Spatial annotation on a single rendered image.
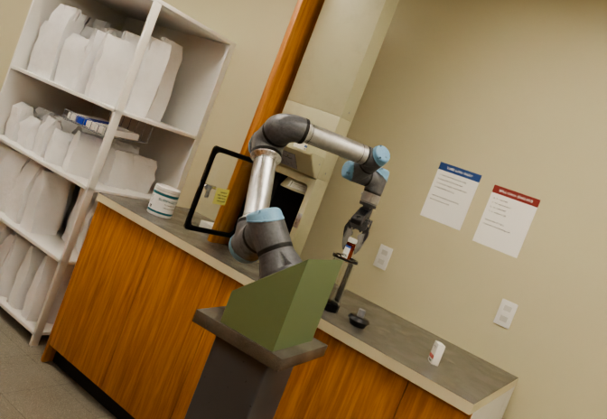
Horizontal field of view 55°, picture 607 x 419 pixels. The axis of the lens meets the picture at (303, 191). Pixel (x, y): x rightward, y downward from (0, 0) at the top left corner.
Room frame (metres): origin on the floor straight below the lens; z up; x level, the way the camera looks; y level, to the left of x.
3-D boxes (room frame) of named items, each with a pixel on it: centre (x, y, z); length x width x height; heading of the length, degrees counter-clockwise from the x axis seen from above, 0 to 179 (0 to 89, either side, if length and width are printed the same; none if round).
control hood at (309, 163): (2.69, 0.13, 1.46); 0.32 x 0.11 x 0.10; 58
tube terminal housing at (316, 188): (2.84, 0.03, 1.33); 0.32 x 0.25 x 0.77; 58
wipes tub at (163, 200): (2.96, 0.65, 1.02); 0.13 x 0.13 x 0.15
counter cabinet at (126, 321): (2.70, -0.08, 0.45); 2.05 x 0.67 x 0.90; 58
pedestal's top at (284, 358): (1.80, -0.04, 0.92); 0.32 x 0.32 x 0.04; 64
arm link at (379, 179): (2.38, -0.26, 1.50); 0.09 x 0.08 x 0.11; 113
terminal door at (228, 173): (2.69, 0.34, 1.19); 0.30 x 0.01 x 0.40; 138
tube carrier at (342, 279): (2.36, -0.26, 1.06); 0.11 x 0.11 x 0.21
